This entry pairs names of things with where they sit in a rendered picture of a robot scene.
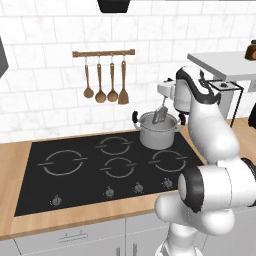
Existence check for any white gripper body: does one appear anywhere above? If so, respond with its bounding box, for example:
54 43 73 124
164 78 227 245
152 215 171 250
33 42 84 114
157 81 177 100

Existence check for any wooden spatula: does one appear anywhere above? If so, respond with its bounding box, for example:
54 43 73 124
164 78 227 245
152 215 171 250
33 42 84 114
117 55 130 106

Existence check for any large wooden spoon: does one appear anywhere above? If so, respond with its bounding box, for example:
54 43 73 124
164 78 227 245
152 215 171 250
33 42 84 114
94 56 108 104

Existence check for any white shelf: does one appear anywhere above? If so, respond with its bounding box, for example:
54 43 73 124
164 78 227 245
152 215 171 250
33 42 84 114
186 51 256 118

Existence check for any small wooden spoon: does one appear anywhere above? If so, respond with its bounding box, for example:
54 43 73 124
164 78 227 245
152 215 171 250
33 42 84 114
83 56 95 99

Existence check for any black appliance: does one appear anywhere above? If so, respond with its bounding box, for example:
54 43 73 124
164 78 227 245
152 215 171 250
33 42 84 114
247 103 256 130

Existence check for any grey hob knob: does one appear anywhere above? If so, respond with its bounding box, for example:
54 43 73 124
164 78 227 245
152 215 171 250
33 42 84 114
162 177 174 189
133 182 145 194
103 186 115 199
51 195 63 207

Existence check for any brown jar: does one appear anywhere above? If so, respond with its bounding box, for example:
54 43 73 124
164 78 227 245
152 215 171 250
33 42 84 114
244 39 256 61

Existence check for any black range hood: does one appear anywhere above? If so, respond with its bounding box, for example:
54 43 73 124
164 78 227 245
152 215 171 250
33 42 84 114
96 0 131 14

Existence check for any black hob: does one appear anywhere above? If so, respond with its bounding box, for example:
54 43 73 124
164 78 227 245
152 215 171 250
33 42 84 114
13 128 205 218

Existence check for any grey drawer front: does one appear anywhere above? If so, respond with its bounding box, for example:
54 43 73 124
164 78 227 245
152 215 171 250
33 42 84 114
13 217 127 256

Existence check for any steel pot with black handles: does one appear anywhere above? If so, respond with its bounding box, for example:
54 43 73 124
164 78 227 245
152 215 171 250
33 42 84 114
131 110 186 151

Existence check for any black wire stand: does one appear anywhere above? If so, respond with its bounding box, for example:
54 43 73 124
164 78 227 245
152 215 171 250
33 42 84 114
207 79 245 129

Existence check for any wooden tool rail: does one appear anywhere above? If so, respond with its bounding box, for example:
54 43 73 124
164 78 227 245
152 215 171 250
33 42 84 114
72 48 136 59

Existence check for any grey drawer handle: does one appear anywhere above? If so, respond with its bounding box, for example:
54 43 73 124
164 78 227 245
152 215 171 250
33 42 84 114
57 231 90 244

